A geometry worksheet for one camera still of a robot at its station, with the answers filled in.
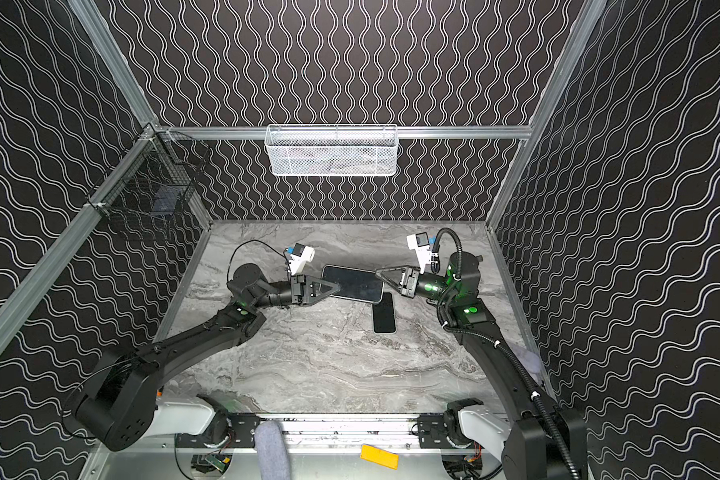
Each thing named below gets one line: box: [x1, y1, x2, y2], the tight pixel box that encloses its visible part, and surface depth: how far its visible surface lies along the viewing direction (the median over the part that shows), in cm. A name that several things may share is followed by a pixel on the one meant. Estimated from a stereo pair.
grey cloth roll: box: [254, 420, 291, 480], surface depth 71 cm
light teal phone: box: [372, 292, 396, 334], surface depth 97 cm
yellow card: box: [360, 444, 399, 470], surface depth 72 cm
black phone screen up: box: [321, 264, 385, 303], surface depth 70 cm
